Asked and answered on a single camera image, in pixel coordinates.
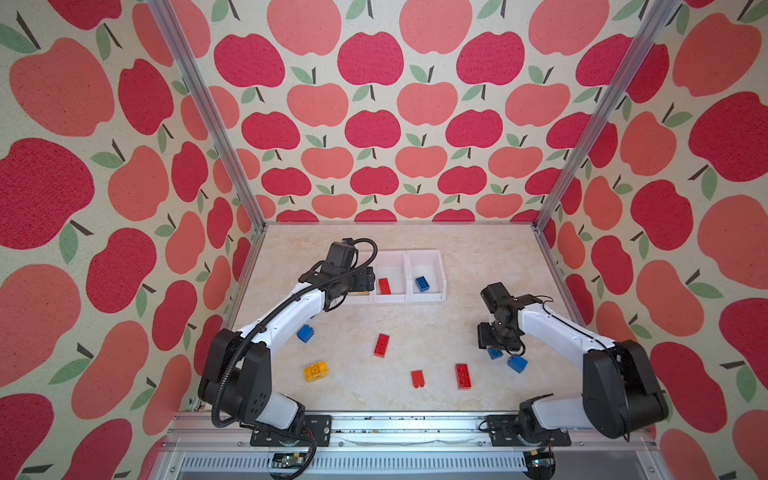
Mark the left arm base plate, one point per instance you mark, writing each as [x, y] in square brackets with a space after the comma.
[298, 434]

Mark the white three-compartment bin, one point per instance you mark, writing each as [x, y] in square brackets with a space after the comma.
[400, 268]

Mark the blue small lego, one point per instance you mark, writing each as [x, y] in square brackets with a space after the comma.
[494, 353]

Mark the aluminium frame post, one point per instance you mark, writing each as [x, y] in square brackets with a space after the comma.
[173, 34]
[651, 26]

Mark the yellow double lego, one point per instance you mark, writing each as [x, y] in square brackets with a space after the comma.
[315, 371]

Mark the left aluminium frame post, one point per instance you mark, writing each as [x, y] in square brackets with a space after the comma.
[173, 34]

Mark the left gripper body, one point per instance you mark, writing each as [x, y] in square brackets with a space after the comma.
[357, 281]

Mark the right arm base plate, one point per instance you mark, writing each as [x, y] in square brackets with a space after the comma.
[509, 431]

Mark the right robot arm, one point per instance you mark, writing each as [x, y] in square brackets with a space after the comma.
[620, 391]

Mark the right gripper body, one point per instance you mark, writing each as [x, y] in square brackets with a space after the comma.
[491, 337]

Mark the right aluminium frame post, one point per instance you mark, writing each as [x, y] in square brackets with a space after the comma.
[651, 26]

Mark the red long lego bottom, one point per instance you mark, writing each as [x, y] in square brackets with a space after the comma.
[463, 377]

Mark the aluminium front rail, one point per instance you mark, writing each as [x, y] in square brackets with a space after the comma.
[400, 445]

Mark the red small lego bottom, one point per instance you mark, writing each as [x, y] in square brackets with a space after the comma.
[418, 379]

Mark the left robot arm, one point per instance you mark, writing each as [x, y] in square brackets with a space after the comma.
[237, 376]

